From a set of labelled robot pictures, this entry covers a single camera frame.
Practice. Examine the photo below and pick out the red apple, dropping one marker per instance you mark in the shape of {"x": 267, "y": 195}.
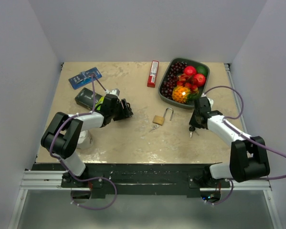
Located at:
{"x": 190, "y": 71}
{"x": 199, "y": 80}

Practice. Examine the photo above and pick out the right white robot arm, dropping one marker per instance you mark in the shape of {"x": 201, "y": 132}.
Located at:
{"x": 248, "y": 155}

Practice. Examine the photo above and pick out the orange toy pineapple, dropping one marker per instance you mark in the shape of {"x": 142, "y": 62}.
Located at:
{"x": 184, "y": 95}

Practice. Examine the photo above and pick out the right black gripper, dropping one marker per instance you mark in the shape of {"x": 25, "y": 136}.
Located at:
{"x": 192, "y": 122}

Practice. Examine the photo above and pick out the white tape roll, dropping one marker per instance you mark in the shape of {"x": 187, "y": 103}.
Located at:
{"x": 85, "y": 140}

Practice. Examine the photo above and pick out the grey fruit tray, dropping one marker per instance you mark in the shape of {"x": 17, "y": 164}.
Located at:
{"x": 201, "y": 89}

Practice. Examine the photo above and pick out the green lime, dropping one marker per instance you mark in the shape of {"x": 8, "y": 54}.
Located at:
{"x": 202, "y": 70}

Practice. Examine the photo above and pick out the dark red grapes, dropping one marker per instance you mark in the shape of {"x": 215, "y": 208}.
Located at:
{"x": 169, "y": 80}

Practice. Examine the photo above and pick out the red apple upper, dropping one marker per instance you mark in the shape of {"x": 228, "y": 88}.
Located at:
{"x": 190, "y": 71}

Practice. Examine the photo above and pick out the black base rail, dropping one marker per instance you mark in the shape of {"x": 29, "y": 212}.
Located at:
{"x": 189, "y": 180}

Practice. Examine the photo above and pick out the red rectangular box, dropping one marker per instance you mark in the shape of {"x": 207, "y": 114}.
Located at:
{"x": 153, "y": 74}

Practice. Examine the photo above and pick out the red apple lower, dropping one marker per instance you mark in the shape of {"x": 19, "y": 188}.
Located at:
{"x": 199, "y": 80}

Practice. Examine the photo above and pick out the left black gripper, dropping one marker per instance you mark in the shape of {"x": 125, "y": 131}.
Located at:
{"x": 125, "y": 112}

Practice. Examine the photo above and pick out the red leafy fruit cluster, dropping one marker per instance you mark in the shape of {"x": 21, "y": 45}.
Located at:
{"x": 188, "y": 82}

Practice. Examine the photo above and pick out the black headed key bunch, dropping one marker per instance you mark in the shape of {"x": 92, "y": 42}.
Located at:
{"x": 193, "y": 131}

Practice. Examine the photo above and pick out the brass padlock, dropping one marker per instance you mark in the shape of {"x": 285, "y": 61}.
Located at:
{"x": 159, "y": 120}

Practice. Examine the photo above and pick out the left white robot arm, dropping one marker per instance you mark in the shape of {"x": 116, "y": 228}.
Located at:
{"x": 61, "y": 137}

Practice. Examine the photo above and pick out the blue blister pack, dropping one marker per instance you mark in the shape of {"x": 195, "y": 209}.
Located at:
{"x": 84, "y": 78}

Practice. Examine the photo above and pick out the green black product box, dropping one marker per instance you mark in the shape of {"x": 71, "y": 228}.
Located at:
{"x": 85, "y": 98}

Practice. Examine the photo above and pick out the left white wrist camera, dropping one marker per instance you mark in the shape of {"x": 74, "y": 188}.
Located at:
{"x": 115, "y": 92}

